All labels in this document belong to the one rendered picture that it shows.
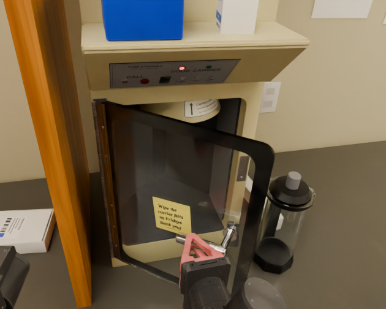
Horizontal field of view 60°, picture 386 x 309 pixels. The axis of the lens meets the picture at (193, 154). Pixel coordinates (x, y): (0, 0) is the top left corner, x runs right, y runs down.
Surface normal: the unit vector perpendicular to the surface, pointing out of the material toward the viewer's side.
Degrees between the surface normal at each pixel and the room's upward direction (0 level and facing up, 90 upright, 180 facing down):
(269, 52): 135
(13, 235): 0
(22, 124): 90
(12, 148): 90
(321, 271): 0
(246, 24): 90
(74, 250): 90
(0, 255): 5
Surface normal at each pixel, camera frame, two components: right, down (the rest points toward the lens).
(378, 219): 0.05, -0.83
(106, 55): 0.14, 0.98
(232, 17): 0.09, 0.56
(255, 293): 0.45, -0.79
